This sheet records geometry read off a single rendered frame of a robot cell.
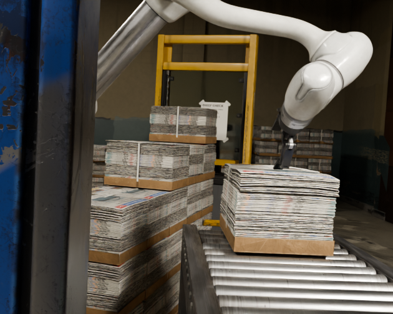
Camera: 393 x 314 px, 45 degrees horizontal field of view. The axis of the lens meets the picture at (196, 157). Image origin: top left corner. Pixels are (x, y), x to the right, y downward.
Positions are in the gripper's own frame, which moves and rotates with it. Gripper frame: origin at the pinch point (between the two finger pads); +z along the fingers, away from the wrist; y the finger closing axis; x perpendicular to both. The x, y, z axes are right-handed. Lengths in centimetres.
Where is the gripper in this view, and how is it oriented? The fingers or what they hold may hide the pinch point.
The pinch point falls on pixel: (277, 147)
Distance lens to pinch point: 151.3
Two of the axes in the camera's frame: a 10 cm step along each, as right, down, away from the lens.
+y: -0.2, 9.1, -4.0
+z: -0.8, 4.0, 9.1
